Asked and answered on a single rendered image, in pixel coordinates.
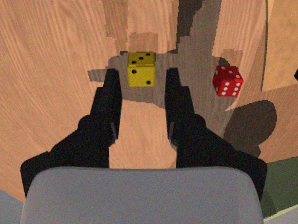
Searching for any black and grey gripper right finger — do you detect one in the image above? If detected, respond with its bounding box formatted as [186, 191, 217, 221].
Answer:
[165, 68, 268, 202]

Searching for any red die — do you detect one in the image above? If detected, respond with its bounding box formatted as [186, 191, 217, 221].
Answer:
[212, 65, 244, 97]

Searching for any yellow die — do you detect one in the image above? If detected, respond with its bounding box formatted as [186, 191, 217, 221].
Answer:
[127, 52, 155, 87]

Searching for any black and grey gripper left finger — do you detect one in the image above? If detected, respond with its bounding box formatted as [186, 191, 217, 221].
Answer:
[20, 68, 122, 198]

